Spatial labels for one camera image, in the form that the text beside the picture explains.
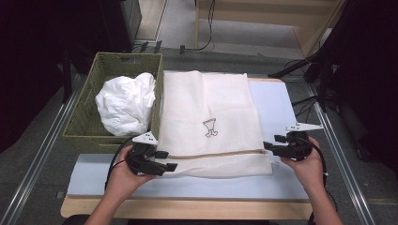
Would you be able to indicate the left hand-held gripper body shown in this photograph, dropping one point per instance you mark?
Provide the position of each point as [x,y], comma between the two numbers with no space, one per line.
[140,156]

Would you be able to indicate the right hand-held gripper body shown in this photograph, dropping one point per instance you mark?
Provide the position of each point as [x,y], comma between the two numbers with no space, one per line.
[297,146]

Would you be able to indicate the white garment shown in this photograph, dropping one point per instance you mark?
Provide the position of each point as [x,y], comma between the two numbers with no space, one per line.
[125,103]

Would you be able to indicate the green woven basket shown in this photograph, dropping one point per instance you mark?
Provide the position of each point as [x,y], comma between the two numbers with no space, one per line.
[84,125]

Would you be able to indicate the white mesh laundry bag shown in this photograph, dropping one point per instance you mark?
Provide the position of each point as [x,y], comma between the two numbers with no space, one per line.
[206,103]

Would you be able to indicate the person's right hand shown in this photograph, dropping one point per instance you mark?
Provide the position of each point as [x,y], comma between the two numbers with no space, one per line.
[309,172]

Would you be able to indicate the person's left hand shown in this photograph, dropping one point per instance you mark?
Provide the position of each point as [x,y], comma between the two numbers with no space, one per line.
[120,178]

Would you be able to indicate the pale blue table mat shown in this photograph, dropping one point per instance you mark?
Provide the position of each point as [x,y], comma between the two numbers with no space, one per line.
[272,103]

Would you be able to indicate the black metal stand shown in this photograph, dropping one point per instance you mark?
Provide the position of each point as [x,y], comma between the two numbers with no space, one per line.
[291,67]

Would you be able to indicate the black chair seat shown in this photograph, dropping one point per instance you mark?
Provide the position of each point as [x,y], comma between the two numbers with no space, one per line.
[75,220]

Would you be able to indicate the black stand foot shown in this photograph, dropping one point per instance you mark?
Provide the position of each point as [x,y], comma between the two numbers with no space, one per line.
[157,47]
[144,47]

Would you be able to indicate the dark cabinet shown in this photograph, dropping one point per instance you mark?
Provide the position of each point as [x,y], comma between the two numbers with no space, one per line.
[125,25]

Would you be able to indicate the metal floor rail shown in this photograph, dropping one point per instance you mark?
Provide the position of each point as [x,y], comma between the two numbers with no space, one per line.
[341,162]
[40,156]

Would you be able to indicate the black upright post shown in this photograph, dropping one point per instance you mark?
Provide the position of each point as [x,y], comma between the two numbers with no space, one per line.
[66,84]

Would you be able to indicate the light wooden frame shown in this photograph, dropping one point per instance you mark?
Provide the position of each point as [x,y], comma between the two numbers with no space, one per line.
[313,34]

